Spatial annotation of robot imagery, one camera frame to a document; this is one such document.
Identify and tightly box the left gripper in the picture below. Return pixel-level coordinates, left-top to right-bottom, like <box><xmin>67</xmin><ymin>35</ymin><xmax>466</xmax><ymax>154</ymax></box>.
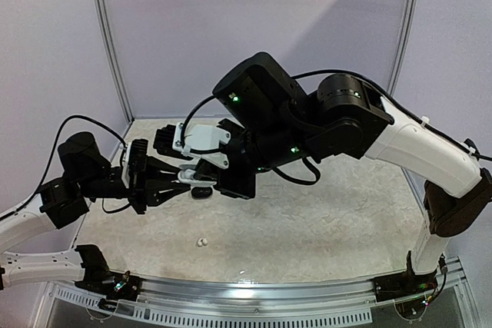
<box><xmin>78</xmin><ymin>155</ymin><xmax>191</xmax><ymax>214</ymax></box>

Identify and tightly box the white charging case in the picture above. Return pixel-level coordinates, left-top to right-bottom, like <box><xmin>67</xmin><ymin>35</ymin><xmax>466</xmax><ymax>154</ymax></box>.
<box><xmin>177</xmin><ymin>164</ymin><xmax>216</xmax><ymax>187</ymax></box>

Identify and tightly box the black earbud charging case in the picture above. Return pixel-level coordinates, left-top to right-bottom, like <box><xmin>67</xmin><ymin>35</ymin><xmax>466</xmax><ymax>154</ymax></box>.
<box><xmin>191</xmin><ymin>187</ymin><xmax>214</xmax><ymax>200</ymax></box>

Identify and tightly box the white earbud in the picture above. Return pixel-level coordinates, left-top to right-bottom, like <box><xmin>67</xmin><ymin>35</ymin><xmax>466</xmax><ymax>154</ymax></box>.
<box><xmin>197</xmin><ymin>238</ymin><xmax>208</xmax><ymax>247</ymax></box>

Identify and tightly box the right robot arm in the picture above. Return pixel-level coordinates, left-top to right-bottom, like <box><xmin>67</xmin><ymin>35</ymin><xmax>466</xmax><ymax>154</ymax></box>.
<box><xmin>182</xmin><ymin>51</ymin><xmax>491</xmax><ymax>294</ymax></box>

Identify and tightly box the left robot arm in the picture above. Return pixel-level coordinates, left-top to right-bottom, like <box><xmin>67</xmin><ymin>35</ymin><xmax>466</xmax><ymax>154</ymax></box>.
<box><xmin>1</xmin><ymin>131</ymin><xmax>191</xmax><ymax>295</ymax></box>

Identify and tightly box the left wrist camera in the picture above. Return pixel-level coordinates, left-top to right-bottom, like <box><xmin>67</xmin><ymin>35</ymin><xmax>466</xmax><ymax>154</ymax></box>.
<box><xmin>121</xmin><ymin>139</ymin><xmax>148</xmax><ymax>188</ymax></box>

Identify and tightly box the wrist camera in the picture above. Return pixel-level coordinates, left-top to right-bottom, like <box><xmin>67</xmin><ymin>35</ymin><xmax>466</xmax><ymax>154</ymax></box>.
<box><xmin>153</xmin><ymin>122</ymin><xmax>231</xmax><ymax>169</ymax></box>
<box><xmin>121</xmin><ymin>139</ymin><xmax>148</xmax><ymax>188</ymax></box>

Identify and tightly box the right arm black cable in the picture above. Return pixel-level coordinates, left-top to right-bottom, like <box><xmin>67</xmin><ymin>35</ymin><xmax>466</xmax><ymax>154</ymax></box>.
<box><xmin>180</xmin><ymin>68</ymin><xmax>492</xmax><ymax>185</ymax></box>

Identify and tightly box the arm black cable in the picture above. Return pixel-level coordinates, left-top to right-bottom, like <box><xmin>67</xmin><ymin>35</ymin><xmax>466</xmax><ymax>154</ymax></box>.
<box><xmin>180</xmin><ymin>68</ymin><xmax>492</xmax><ymax>185</ymax></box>
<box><xmin>0</xmin><ymin>114</ymin><xmax>130</xmax><ymax>221</ymax></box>

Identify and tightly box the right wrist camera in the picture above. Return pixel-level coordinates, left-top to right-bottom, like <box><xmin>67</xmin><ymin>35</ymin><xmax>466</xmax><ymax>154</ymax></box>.
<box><xmin>153</xmin><ymin>122</ymin><xmax>231</xmax><ymax>169</ymax></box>

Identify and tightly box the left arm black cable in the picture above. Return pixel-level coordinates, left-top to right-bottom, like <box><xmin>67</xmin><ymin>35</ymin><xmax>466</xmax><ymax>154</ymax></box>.
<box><xmin>0</xmin><ymin>114</ymin><xmax>130</xmax><ymax>221</ymax></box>

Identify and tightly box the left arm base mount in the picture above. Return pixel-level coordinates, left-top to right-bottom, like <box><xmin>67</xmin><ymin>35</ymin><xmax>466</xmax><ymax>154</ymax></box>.
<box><xmin>75</xmin><ymin>267</ymin><xmax>143</xmax><ymax>301</ymax></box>

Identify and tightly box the white slotted cable duct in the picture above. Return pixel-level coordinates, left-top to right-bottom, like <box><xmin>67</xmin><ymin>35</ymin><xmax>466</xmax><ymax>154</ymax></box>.
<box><xmin>47</xmin><ymin>287</ymin><xmax>374</xmax><ymax>327</ymax></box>

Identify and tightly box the aluminium front rail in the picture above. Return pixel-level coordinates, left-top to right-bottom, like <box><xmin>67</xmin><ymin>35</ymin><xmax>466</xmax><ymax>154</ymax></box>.
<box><xmin>45</xmin><ymin>254</ymin><xmax>468</xmax><ymax>316</ymax></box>

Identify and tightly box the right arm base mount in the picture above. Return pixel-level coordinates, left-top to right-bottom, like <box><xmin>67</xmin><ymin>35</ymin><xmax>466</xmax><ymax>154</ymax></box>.
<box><xmin>371</xmin><ymin>259</ymin><xmax>437</xmax><ymax>302</ymax></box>

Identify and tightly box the left aluminium corner post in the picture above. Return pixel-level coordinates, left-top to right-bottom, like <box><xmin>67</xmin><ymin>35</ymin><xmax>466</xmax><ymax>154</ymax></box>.
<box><xmin>94</xmin><ymin>0</ymin><xmax>135</xmax><ymax>123</ymax></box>

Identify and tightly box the aluminium corner post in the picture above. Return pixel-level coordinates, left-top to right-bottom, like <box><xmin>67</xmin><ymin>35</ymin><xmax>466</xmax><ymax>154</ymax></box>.
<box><xmin>386</xmin><ymin>0</ymin><xmax>417</xmax><ymax>96</ymax></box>
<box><xmin>94</xmin><ymin>0</ymin><xmax>135</xmax><ymax>123</ymax></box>

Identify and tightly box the right aluminium corner post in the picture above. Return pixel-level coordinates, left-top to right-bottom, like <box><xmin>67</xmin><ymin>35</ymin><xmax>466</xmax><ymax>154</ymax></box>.
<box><xmin>386</xmin><ymin>0</ymin><xmax>417</xmax><ymax>96</ymax></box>

